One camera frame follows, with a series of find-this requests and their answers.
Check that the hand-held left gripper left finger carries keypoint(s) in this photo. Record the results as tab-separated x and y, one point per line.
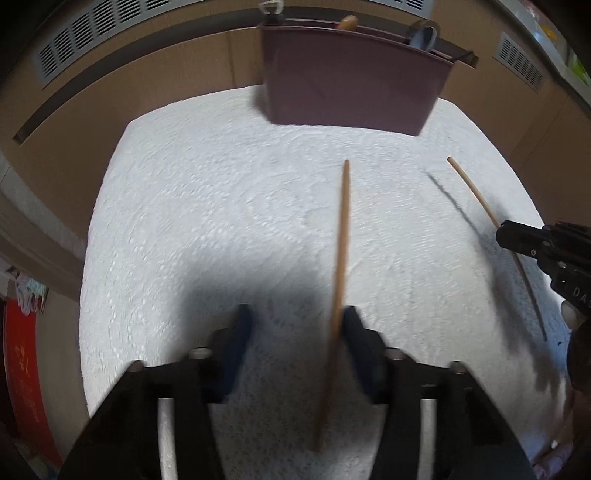
242	337

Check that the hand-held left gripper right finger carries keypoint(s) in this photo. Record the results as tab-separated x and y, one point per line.
358	350

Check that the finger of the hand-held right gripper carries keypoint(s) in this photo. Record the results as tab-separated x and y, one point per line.
521	237
572	242

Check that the wooden chopstick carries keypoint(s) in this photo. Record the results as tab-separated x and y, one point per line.
342	240
471	189

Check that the purple utensil holder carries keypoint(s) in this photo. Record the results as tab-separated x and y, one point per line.
351	78

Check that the metal spoon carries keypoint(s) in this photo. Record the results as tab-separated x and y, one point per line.
413	27

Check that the wooden spoon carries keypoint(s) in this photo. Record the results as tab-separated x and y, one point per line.
347	22

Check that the person's right forearm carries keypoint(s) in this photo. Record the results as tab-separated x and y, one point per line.
581	355

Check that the person's right hand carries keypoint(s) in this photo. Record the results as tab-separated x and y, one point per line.
569	313

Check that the white textured cloth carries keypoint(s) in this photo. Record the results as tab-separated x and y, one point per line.
207	207

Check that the green packet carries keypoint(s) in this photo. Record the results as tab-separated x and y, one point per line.
573	64

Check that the small grey vent grille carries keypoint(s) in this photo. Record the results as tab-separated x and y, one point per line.
519	60

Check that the patterned cloth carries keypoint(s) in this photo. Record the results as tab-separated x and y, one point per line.
28	293

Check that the red board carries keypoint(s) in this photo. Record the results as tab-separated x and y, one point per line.
27	378

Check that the white utensil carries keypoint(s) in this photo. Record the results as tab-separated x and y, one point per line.
270	10

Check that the large grey vent grille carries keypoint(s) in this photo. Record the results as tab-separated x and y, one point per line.
92	32

